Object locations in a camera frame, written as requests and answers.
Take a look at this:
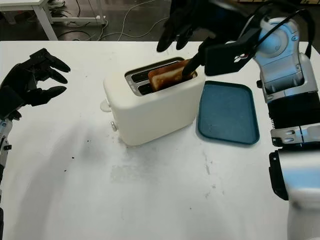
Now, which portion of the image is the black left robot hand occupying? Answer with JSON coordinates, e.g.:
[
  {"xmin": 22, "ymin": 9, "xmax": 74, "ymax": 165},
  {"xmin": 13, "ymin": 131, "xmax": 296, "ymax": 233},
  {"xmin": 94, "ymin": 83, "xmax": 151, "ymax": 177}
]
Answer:
[{"xmin": 0, "ymin": 47, "xmax": 71, "ymax": 107}]

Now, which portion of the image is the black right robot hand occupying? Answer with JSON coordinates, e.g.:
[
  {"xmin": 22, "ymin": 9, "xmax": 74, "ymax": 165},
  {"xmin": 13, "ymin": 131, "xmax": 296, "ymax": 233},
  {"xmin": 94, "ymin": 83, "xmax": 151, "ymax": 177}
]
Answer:
[{"xmin": 156, "ymin": 0, "xmax": 248, "ymax": 77}]

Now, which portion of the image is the browned toast slice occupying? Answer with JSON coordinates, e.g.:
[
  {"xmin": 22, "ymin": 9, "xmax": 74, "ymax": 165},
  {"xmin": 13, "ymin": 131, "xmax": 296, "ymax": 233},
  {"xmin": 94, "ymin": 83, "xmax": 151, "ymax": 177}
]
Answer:
[{"xmin": 147, "ymin": 59, "xmax": 192, "ymax": 92}]

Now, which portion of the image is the white two-slot toaster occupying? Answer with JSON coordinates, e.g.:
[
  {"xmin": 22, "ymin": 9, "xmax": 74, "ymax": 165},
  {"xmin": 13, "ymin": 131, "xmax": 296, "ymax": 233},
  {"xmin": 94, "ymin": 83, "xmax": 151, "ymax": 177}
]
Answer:
[{"xmin": 102, "ymin": 56, "xmax": 206, "ymax": 147}]

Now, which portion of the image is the blue plastic tray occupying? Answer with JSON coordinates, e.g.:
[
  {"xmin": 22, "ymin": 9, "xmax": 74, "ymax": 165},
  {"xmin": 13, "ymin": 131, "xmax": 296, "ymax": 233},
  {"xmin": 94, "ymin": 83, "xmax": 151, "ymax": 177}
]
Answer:
[{"xmin": 195, "ymin": 80, "xmax": 261, "ymax": 146}]

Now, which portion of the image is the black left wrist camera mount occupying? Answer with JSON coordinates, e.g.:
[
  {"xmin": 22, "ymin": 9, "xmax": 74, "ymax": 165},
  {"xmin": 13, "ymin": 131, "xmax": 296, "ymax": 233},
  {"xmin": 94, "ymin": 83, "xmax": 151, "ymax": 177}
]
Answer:
[{"xmin": 0, "ymin": 86, "xmax": 26, "ymax": 120}]

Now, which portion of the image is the white desk frame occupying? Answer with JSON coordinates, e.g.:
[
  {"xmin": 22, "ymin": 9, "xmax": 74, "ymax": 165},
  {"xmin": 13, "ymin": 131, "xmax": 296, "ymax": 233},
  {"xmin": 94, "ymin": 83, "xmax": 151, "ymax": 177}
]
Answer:
[{"xmin": 0, "ymin": 0, "xmax": 107, "ymax": 41}]

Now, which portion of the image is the black floor cable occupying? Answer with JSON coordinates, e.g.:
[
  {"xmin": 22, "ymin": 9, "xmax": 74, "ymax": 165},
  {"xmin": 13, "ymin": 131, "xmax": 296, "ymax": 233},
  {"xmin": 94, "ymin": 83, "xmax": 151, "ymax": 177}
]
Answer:
[{"xmin": 59, "ymin": 28, "xmax": 101, "ymax": 41}]

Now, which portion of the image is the white floor cable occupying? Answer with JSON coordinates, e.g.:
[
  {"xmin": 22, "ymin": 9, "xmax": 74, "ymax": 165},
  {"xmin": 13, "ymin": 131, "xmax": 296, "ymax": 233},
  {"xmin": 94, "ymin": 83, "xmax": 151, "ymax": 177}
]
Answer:
[{"xmin": 99, "ymin": 0, "xmax": 173, "ymax": 41}]

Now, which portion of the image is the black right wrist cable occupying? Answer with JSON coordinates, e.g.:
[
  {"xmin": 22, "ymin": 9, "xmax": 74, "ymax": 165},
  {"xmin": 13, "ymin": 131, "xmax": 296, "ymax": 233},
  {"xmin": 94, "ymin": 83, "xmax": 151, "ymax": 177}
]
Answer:
[{"xmin": 237, "ymin": 2, "xmax": 315, "ymax": 61}]

